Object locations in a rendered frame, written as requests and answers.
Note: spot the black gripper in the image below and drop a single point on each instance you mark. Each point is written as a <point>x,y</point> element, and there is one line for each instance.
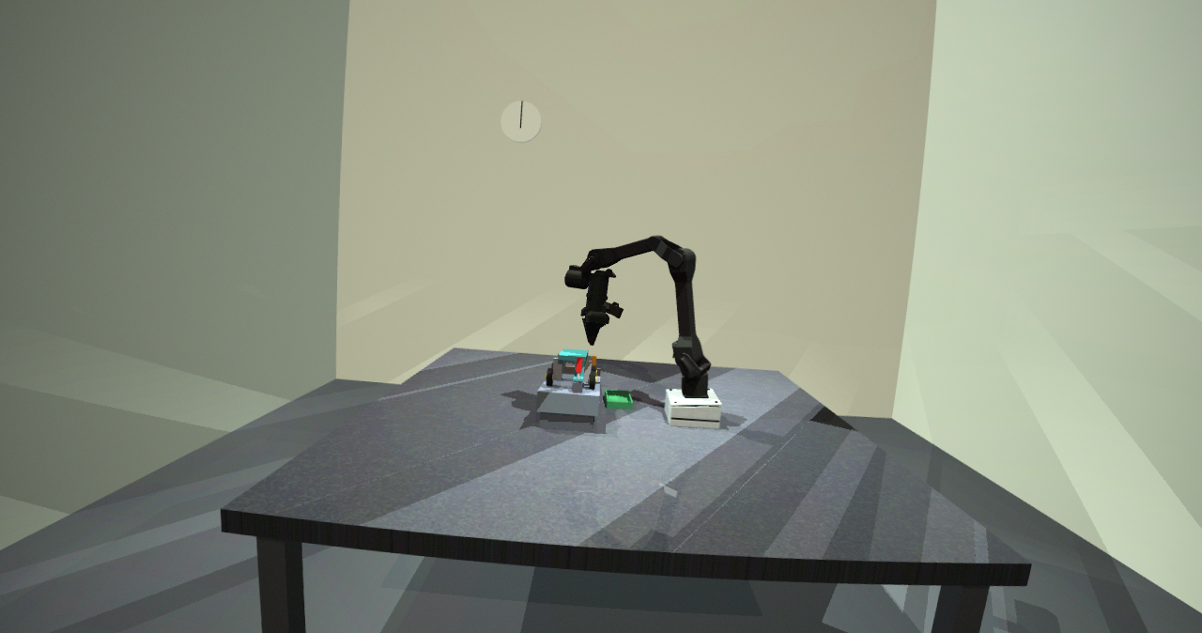
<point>594,320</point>

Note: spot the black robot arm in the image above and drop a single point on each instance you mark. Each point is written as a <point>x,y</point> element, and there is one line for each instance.
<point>682,264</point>

